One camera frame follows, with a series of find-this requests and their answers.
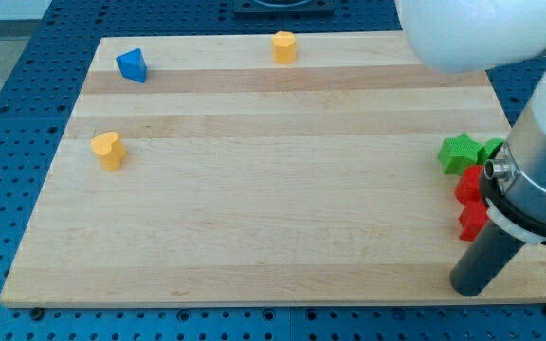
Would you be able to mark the wooden board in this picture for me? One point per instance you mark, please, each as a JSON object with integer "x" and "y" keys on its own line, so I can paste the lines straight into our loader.
{"x": 249, "y": 183}

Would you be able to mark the green star block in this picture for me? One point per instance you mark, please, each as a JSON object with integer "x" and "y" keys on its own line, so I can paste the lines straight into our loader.
{"x": 458, "y": 153}

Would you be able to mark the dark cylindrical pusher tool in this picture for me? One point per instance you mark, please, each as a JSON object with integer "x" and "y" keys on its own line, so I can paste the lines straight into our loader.
{"x": 482, "y": 261}

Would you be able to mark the red star block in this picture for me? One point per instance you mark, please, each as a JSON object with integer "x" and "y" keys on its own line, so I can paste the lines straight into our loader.
{"x": 472, "y": 220}

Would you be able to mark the yellow heart block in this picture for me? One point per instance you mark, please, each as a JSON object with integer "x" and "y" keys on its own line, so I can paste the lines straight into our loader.
{"x": 109, "y": 149}

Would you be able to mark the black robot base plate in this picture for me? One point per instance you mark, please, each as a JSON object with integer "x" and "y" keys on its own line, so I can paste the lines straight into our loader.
{"x": 282, "y": 7}

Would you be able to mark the yellow hexagon block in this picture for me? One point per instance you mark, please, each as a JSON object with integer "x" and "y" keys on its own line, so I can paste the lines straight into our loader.
{"x": 284, "y": 47}

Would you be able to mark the blue triangle block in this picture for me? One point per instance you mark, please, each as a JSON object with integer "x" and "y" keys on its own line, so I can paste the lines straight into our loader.
{"x": 132, "y": 65}

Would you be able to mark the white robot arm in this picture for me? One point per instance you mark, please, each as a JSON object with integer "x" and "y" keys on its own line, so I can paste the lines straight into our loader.
{"x": 455, "y": 36}

